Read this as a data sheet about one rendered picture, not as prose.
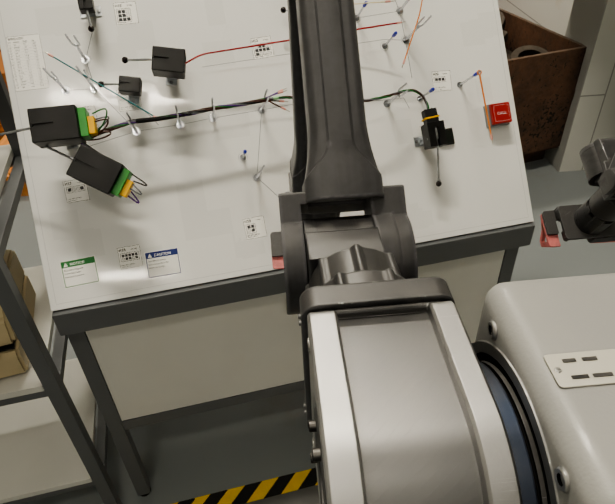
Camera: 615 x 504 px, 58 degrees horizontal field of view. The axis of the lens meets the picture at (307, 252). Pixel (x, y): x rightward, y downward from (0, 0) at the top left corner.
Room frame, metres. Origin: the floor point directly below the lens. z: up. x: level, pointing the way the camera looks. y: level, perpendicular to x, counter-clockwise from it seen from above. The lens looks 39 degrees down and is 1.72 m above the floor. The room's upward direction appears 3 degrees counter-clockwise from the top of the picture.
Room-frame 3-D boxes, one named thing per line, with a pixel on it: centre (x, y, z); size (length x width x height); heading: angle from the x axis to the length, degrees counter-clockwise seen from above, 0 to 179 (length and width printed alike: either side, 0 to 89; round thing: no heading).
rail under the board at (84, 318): (1.04, 0.00, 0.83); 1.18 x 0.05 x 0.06; 102
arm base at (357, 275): (0.26, -0.04, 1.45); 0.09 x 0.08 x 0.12; 93
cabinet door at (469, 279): (1.11, -0.27, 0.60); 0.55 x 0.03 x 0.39; 102
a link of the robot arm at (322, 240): (0.34, -0.03, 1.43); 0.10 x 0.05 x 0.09; 3
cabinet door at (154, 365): (1.00, 0.27, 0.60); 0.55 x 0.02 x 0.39; 102
